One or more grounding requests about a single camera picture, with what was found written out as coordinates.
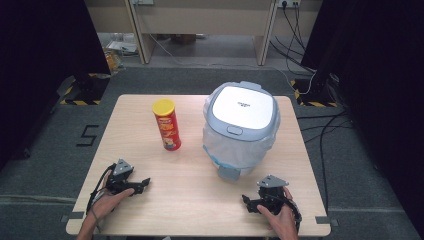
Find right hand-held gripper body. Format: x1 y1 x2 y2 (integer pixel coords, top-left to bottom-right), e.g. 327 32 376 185
256 174 290 215

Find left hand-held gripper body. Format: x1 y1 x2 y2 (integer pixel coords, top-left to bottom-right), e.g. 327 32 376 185
105 158 138 196

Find red chip can yellow lid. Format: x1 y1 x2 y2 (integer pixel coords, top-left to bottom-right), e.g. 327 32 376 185
151 98 183 152

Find person's right hand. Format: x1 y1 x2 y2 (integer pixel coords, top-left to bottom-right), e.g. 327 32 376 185
256 186 298 232

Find person's left hand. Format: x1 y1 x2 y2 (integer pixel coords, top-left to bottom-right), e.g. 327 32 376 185
91 172 136 220

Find white plastic bin liner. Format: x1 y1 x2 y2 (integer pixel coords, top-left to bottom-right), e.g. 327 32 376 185
202 95 278 177

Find grey tape strip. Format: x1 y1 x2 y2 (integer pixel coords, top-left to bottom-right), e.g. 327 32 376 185
60 211 86 224
314 215 340 228

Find black stand base hazard tape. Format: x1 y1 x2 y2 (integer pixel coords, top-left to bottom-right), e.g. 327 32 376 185
56 72 112 107
289 78 340 108

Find yellow plastic bag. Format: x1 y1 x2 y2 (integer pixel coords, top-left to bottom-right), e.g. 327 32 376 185
103 49 125 75

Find clear packets pile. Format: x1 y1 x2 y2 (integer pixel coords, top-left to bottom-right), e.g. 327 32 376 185
99 32 139 57

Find black curtain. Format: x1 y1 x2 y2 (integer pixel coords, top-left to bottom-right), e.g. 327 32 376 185
300 0 424 234
0 0 112 172

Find beige desk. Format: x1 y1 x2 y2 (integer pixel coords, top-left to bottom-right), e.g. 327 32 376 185
83 0 324 67

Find left hand-held gripper black cable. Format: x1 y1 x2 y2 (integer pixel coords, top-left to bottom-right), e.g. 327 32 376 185
85 163 118 233

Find hand-held gripper black cable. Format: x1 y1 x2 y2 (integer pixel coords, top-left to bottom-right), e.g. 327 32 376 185
85 163 118 233
283 194 304 233

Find right hand-held gripper black cable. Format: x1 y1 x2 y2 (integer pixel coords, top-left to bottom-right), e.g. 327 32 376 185
283 194 304 233

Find black floor cables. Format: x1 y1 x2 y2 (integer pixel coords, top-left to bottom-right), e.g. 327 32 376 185
295 109 355 214

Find black cables from wall socket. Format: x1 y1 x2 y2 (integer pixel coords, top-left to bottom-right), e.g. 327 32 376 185
268 2 317 74

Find white wall socket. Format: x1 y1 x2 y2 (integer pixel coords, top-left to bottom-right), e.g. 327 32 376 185
276 0 302 9

